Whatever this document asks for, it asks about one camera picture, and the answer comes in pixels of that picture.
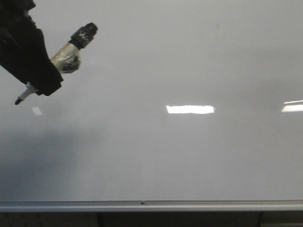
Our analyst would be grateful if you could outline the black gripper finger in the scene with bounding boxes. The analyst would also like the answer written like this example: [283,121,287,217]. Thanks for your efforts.
[0,0,63,96]

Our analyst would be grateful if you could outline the black and white whiteboard marker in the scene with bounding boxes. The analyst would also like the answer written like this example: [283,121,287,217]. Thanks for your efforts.
[15,23,98,105]

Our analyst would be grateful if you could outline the white whiteboard with aluminium frame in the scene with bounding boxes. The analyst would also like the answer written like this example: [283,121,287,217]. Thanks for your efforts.
[0,0,303,212]

